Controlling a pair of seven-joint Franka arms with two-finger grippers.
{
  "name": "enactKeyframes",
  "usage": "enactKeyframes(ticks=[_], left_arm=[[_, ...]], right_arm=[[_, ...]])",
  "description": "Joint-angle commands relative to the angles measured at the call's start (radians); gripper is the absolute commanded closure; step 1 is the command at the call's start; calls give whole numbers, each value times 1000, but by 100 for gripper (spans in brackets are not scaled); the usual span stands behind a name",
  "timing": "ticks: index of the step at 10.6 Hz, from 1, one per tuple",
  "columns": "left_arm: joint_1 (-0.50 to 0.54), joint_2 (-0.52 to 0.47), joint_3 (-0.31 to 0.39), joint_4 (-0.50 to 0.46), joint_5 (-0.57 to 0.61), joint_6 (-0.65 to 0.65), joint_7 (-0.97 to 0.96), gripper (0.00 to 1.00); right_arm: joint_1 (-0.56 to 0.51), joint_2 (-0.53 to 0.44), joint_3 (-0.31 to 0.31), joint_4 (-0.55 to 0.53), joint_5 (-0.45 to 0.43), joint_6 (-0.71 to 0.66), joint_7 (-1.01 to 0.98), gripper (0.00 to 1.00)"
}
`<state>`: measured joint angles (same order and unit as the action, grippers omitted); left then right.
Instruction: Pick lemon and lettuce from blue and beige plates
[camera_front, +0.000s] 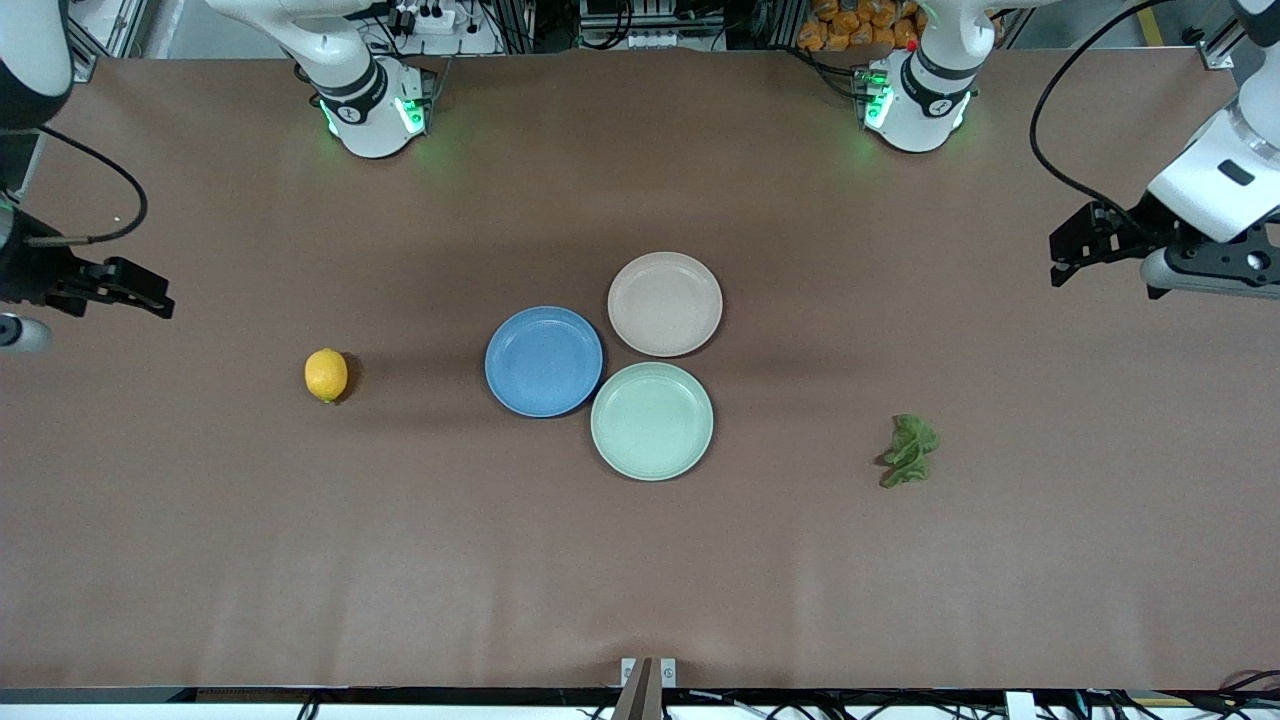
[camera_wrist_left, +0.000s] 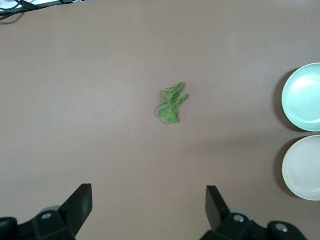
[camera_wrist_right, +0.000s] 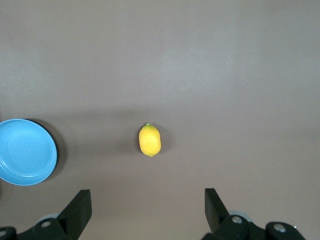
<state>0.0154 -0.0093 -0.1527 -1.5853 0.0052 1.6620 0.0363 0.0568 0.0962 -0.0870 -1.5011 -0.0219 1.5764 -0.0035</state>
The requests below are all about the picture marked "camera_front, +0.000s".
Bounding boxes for blue plate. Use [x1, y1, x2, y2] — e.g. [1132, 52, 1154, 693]
[485, 306, 605, 418]

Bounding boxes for green lettuce leaf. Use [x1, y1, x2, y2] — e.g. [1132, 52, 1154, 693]
[880, 414, 940, 489]

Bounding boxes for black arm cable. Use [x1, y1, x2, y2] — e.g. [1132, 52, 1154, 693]
[1029, 0, 1166, 226]
[28, 125, 150, 247]

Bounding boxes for yellow lemon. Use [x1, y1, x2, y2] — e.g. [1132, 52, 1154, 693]
[305, 348, 349, 404]

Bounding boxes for bag of orange fruits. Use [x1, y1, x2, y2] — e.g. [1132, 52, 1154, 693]
[797, 0, 926, 53]

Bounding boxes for small white metal bracket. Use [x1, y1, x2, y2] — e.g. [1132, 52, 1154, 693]
[620, 657, 678, 689]

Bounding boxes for pale green plate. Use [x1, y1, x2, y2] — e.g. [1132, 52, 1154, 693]
[590, 362, 715, 482]

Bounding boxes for white power strip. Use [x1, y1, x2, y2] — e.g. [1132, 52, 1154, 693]
[385, 0, 458, 37]

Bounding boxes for beige plate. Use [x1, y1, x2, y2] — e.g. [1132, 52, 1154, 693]
[608, 252, 724, 358]

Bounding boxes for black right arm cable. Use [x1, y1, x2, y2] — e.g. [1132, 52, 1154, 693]
[28, 125, 150, 247]

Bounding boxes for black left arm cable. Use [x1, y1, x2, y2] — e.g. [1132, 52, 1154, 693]
[1029, 0, 1166, 226]

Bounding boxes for aluminium frame profile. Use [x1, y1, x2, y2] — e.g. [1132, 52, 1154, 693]
[60, 0, 151, 83]
[1195, 0, 1261, 71]

